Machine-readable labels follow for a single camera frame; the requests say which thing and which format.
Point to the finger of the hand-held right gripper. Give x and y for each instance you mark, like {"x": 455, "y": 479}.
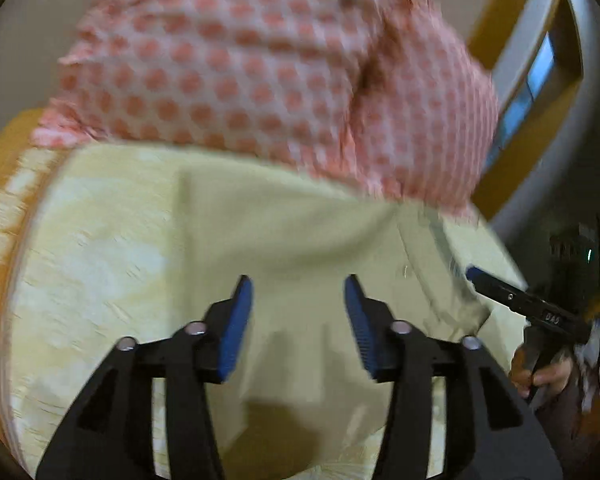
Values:
{"x": 497, "y": 288}

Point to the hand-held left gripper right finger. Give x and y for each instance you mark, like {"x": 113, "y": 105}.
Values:
{"x": 361, "y": 325}

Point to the pink dotted cloth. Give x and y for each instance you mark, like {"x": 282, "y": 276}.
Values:
{"x": 260, "y": 60}

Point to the dark cabinet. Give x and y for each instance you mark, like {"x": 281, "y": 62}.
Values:
{"x": 572, "y": 265}

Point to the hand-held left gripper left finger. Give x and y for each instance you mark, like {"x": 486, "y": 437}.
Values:
{"x": 236, "y": 321}

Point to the pale green pants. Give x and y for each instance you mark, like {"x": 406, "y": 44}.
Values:
{"x": 290, "y": 240}

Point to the wooden window frame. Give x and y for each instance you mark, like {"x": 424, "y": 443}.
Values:
{"x": 565, "y": 60}

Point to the glass window pane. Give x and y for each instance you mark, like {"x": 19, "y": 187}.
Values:
{"x": 527, "y": 90}

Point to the person's right hand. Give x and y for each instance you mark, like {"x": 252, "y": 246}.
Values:
{"x": 552, "y": 376}

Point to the person's right forearm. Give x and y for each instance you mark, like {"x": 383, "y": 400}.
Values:
{"x": 592, "y": 375}

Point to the yellow patterned bed sheet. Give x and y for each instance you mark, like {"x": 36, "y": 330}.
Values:
{"x": 95, "y": 270}

